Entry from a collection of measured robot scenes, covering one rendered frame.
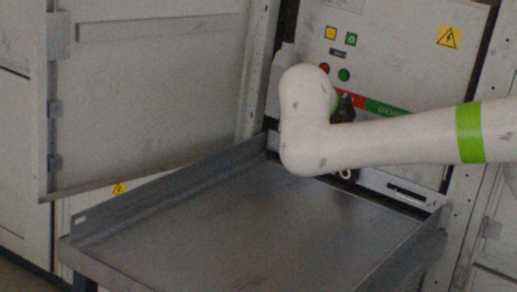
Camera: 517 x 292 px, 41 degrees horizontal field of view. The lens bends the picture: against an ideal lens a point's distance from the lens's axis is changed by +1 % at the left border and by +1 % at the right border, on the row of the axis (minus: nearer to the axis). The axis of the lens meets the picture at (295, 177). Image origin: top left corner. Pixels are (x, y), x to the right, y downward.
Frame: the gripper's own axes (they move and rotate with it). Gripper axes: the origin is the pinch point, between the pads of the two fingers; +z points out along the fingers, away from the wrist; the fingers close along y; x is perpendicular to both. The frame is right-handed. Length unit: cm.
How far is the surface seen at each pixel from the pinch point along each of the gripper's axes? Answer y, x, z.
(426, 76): -18.5, 13.3, -2.3
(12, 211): 67, -130, 42
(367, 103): -8.8, -0.2, 3.4
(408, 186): 6.9, 16.2, 11.0
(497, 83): -20.0, 30.8, -8.4
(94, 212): 41, -29, -44
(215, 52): -5.8, -39.3, -11.4
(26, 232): 72, -122, 45
